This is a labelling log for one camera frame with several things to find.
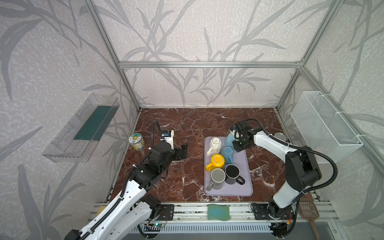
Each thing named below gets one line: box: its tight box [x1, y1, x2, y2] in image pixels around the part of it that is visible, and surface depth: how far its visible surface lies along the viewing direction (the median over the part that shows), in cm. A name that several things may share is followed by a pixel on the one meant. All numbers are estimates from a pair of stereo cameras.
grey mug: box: [206, 168, 226, 192], surface depth 77 cm
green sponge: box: [207, 204, 231, 221], surface depth 74 cm
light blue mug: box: [223, 133, 236, 153], surface depth 87 cm
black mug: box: [224, 163, 245, 185], surface depth 80 cm
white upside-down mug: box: [206, 137, 222, 157], surface depth 91 cm
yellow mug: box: [205, 153, 225, 172], surface depth 84 cm
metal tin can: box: [274, 132, 287, 141], surface depth 100 cm
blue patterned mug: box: [221, 146, 234, 164], surface depth 86 cm
